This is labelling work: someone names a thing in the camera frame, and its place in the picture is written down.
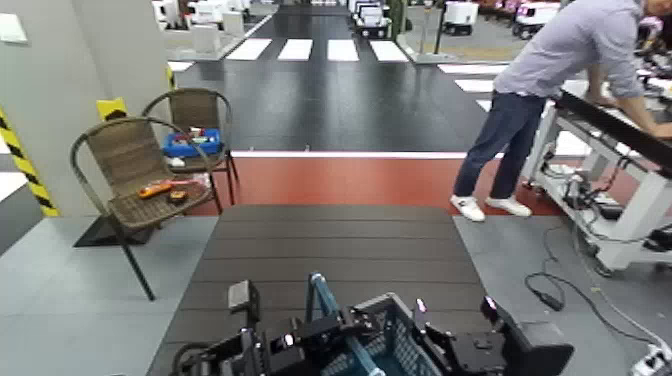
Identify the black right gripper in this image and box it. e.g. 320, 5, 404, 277
412, 295, 509, 376

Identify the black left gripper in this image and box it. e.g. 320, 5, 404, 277
262, 305, 380, 376

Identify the blue-grey plastic mesh crate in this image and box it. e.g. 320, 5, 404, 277
306, 272, 449, 376

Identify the white sneaker with dark mark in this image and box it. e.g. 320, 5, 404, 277
449, 194, 487, 223

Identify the plain white sneaker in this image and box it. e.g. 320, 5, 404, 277
484, 195, 534, 218

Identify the black power strip with plugs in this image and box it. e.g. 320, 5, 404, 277
561, 175, 626, 222

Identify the white power strip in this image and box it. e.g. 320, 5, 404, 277
628, 342, 672, 376

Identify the orange hand tool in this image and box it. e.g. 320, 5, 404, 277
137, 179, 200, 200

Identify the white workbench with black top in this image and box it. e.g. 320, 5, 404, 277
521, 89, 672, 274

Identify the blue plastic parts box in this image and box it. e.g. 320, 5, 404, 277
161, 128, 223, 158

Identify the brown wicker chair with tools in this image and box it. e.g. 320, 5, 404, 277
69, 116, 215, 302

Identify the brown wicker chair with box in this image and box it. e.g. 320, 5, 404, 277
141, 88, 240, 214

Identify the person in lilac shirt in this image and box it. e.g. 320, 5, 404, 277
450, 0, 672, 223

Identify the dark thin pole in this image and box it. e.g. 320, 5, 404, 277
433, 0, 448, 55

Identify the white boxy delivery robot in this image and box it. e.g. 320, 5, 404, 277
442, 0, 481, 37

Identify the white delivery robot with pink trim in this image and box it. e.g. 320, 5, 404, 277
512, 1, 562, 41

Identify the white delivery robot with dark front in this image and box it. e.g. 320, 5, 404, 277
352, 1, 393, 40

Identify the yellow black corner guard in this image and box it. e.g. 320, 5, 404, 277
96, 97, 129, 122

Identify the white cube block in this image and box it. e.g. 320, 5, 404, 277
190, 22, 222, 54

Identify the black yellow hazard stripe tape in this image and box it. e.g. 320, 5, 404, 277
0, 107, 62, 218

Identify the black floor cable with adapter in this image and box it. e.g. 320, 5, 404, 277
523, 222, 655, 345

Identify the white wall plate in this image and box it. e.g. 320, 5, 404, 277
0, 12, 29, 45

